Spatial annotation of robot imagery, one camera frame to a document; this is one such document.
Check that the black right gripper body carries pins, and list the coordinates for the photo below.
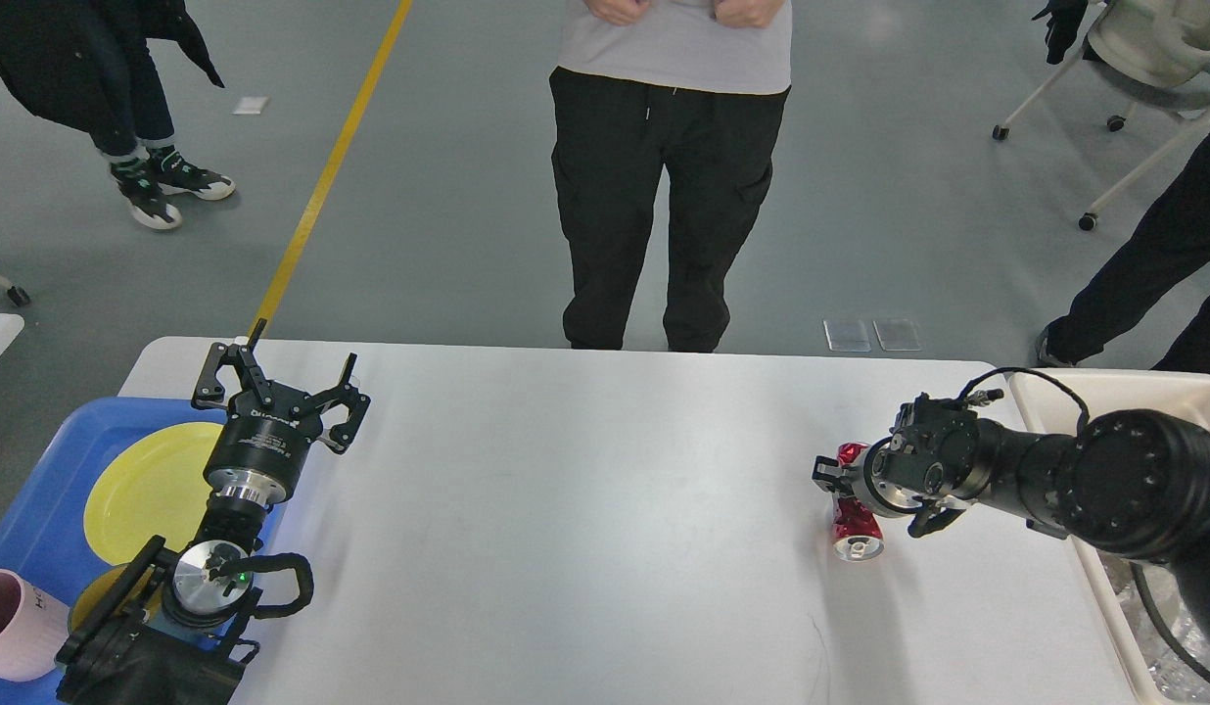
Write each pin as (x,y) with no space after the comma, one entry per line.
(878,495)

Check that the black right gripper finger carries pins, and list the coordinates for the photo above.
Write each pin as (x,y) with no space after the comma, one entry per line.
(836,476)

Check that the person in grey shirt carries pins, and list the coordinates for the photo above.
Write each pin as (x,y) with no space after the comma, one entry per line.
(691,91)

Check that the person in dark coat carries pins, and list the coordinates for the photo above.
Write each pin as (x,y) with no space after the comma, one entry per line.
(87,65)

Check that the floor outlet cover left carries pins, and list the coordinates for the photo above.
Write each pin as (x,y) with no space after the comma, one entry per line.
(847,335)

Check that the blue plastic tray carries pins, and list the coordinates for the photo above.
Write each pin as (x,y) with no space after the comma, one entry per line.
(43,538)

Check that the white office chair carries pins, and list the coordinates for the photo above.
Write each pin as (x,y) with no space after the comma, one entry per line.
(1156,54)

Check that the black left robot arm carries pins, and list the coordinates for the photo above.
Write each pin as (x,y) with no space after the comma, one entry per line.
(170,629)

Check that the floor outlet cover right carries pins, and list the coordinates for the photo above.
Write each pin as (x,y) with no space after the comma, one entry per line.
(897,335)

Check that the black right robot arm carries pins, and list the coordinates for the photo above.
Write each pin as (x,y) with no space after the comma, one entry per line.
(1132,483)

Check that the crushed red soda can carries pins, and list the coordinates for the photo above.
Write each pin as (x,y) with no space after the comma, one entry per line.
(857,536)

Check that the pink ribbed mug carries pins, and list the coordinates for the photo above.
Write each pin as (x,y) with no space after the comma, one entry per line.
(33,627)

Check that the person in grey sneakers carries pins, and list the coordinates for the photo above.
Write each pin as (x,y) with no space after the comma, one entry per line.
(1171,241)

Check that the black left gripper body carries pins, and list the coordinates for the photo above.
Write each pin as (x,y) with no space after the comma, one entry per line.
(263,446)

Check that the yellow plastic plate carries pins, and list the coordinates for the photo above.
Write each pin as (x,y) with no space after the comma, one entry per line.
(153,488)

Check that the floor outlet cover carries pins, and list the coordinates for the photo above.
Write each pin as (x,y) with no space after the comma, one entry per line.
(897,335)
(847,335)

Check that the seated person in black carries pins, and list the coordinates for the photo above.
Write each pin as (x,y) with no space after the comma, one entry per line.
(1064,20)

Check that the foil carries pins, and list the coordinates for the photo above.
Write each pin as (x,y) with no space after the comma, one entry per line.
(1173,677)

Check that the chair caster at left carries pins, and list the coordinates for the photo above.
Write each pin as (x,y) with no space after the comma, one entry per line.
(16,294)

